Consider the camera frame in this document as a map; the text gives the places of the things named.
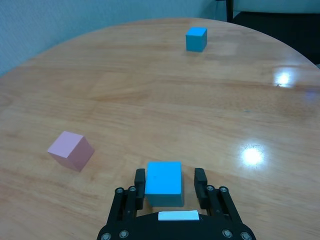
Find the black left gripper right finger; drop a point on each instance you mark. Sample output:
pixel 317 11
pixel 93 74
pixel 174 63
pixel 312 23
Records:
pixel 201 187

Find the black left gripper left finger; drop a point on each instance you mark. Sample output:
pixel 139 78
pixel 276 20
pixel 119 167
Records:
pixel 140 185

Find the blue wooden cube block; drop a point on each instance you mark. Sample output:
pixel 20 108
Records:
pixel 196 38
pixel 163 180

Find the pink wooden cube block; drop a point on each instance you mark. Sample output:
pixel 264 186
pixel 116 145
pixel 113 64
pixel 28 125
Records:
pixel 67 147

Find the black office chair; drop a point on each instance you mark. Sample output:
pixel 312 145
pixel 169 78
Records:
pixel 287 32

